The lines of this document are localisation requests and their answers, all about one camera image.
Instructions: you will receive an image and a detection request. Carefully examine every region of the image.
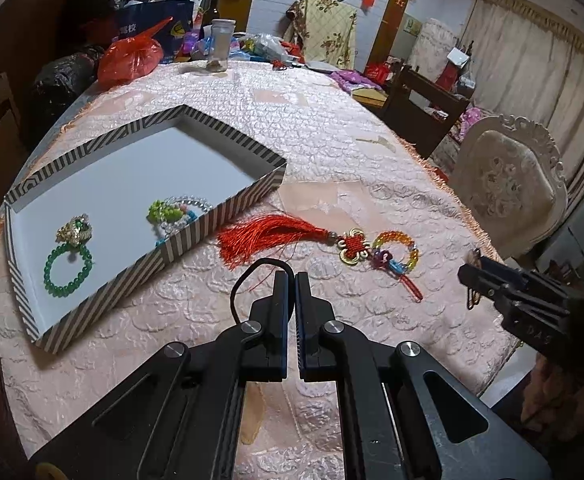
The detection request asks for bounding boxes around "red gift bag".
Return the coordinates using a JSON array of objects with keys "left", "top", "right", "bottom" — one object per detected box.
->
[{"left": 434, "top": 62, "right": 460, "bottom": 88}]

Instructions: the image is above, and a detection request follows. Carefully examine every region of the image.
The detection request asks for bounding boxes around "green flower bead bracelet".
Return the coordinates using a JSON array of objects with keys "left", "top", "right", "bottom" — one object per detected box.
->
[{"left": 147, "top": 199, "right": 183, "bottom": 223}]

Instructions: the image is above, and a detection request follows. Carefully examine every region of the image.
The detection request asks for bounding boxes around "clear crystal bead bracelet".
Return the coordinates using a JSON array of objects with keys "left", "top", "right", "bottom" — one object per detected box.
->
[{"left": 159, "top": 195, "right": 215, "bottom": 236}]

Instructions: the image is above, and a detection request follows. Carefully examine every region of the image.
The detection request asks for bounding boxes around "floral appliance cover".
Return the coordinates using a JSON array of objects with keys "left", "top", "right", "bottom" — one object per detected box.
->
[{"left": 414, "top": 17, "right": 460, "bottom": 66}]

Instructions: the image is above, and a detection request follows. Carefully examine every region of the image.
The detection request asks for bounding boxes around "clear plastic bag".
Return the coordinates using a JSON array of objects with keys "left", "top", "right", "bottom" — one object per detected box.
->
[{"left": 242, "top": 32, "right": 293, "bottom": 63}]

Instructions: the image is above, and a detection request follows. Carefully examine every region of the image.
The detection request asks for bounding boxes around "striped cardboard box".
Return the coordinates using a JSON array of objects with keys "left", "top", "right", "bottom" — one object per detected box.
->
[{"left": 2, "top": 104, "right": 287, "bottom": 353}]

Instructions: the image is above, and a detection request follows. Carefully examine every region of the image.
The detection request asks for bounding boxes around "dark wooden chair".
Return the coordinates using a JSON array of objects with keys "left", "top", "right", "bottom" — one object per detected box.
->
[{"left": 382, "top": 64, "right": 470, "bottom": 161}]

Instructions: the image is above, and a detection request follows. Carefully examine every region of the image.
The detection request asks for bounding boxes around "red tassel knot ornament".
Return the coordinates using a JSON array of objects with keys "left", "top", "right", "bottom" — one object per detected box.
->
[{"left": 217, "top": 213, "right": 373, "bottom": 271}]

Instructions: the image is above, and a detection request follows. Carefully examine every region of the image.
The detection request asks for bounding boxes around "turquoise bead bracelet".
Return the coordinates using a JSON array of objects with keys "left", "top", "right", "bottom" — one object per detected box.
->
[{"left": 154, "top": 210, "right": 200, "bottom": 248}]

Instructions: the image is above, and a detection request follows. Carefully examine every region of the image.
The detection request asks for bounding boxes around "cream floral hanging cloth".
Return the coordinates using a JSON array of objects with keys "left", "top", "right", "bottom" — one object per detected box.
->
[{"left": 284, "top": 0, "right": 357, "bottom": 68}]

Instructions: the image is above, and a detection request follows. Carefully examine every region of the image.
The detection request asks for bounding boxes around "purple cloth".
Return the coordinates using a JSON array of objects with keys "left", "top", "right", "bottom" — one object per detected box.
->
[{"left": 332, "top": 69, "right": 387, "bottom": 92}]

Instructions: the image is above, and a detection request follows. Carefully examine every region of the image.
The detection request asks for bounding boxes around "person's right hand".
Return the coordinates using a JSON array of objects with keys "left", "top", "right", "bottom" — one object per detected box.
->
[{"left": 521, "top": 352, "right": 584, "bottom": 433}]

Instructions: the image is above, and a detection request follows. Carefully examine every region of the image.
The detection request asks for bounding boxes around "cream curtain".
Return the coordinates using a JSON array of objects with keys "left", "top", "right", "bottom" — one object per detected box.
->
[{"left": 447, "top": 0, "right": 584, "bottom": 171}]

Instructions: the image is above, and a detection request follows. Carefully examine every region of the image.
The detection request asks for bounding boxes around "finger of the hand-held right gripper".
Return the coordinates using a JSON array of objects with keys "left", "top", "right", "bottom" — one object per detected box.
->
[
  {"left": 458, "top": 259, "right": 533, "bottom": 292},
  {"left": 472, "top": 282, "right": 519, "bottom": 314}
]

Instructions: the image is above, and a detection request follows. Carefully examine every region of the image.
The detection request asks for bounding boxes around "gold toad charm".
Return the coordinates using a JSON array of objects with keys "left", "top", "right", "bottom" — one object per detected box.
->
[{"left": 56, "top": 214, "right": 94, "bottom": 248}]

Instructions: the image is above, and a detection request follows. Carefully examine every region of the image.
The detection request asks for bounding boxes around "purple knot red cord charm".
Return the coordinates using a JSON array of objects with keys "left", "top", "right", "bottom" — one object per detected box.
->
[{"left": 372, "top": 250, "right": 423, "bottom": 303}]

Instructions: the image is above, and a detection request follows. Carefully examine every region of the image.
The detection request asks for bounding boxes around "blue shopping bag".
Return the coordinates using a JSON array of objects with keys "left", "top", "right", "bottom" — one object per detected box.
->
[{"left": 112, "top": 0, "right": 195, "bottom": 63}]

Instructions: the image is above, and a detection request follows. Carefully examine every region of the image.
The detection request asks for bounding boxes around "multicolour bead bracelet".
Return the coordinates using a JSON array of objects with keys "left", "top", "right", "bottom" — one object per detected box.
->
[{"left": 369, "top": 230, "right": 419, "bottom": 273}]

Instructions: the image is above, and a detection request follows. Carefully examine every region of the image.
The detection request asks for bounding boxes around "red plastic bag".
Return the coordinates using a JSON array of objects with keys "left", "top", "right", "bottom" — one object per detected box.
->
[{"left": 96, "top": 16, "right": 173, "bottom": 86}]

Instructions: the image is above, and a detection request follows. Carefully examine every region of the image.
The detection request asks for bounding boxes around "clear glass jar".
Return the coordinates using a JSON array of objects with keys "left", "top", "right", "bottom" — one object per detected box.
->
[{"left": 207, "top": 18, "right": 235, "bottom": 73}]

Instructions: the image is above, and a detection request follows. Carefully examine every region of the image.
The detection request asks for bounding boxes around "cream ornate floral chair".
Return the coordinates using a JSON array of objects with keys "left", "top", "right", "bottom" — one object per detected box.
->
[{"left": 449, "top": 114, "right": 570, "bottom": 261}]

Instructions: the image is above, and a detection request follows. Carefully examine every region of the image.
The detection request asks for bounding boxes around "small black plastic bag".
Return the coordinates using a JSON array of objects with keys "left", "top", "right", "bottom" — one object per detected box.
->
[{"left": 34, "top": 45, "right": 105, "bottom": 121}]

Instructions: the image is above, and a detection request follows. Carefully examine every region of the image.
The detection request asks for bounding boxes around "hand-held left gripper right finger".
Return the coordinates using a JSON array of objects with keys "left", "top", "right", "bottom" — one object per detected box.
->
[{"left": 294, "top": 271, "right": 554, "bottom": 480}]

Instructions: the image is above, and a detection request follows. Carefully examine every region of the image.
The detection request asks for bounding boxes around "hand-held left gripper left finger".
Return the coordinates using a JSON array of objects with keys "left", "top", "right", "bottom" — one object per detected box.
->
[{"left": 32, "top": 270, "right": 295, "bottom": 480}]

